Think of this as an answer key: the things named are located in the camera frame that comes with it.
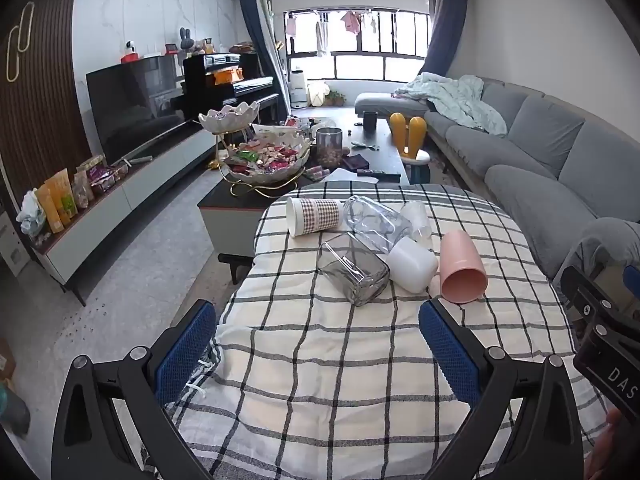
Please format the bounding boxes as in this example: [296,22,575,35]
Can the blue curtain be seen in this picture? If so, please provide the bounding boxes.
[235,0,282,126]
[425,0,469,78]

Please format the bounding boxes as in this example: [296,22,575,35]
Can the checked paper cup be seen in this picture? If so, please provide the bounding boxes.
[285,196,345,237]

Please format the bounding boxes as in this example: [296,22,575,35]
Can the light green blanket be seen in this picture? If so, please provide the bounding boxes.
[392,72,508,136]

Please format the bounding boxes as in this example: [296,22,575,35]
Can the person's right hand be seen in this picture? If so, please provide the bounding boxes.
[590,406,640,480]

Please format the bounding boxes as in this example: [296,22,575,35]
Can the clear tall glass cup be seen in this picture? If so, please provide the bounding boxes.
[342,195,405,256]

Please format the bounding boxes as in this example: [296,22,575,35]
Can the white air purifier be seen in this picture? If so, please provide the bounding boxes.
[289,66,308,109]

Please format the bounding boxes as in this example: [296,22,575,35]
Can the pink cup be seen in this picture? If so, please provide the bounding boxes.
[439,230,488,305]

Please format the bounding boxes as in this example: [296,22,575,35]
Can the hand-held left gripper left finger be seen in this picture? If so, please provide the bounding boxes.
[51,299,219,480]

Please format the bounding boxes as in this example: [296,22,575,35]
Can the grey square glass cup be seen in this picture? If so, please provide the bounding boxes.
[319,232,391,307]

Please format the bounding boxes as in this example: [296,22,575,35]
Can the dark coffee table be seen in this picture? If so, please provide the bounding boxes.
[197,116,417,286]

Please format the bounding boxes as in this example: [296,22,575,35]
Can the gold wall ornament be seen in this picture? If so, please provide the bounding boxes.
[6,2,35,83]

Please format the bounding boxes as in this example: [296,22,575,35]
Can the glass jar of nuts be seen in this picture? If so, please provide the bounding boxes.
[315,127,343,168]

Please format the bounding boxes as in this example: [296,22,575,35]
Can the grey cloth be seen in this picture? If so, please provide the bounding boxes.
[554,217,640,286]

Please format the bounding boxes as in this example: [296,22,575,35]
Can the tiered white candy bowl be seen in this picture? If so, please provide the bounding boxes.
[198,101,312,197]

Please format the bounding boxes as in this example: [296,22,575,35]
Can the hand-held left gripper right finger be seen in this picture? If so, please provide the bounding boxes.
[418,297,587,480]

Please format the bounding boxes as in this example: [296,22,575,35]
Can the grey sofa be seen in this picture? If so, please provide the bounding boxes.
[355,76,640,281]

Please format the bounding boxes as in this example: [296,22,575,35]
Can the white TV cabinet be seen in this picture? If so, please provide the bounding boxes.
[30,125,227,307]

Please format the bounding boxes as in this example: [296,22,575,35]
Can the black piano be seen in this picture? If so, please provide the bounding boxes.
[181,52,281,127]

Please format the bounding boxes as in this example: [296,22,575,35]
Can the checked tablecloth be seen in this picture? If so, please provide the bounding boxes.
[142,182,613,480]

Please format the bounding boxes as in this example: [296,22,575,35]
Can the orange snack bag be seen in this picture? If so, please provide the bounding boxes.
[34,182,65,234]
[45,168,78,226]

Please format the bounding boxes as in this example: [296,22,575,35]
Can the yellow rabbit-ear stool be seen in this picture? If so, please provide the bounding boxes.
[389,112,432,166]

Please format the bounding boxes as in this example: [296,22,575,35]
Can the white cup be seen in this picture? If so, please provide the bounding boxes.
[387,236,439,294]

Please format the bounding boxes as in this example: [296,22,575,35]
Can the clear plastic cup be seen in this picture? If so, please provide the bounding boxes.
[399,200,433,250]

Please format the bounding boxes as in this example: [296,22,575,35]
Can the black television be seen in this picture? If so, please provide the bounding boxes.
[86,55,190,166]

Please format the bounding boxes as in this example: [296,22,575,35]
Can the white plastic bag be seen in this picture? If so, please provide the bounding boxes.
[16,189,48,237]

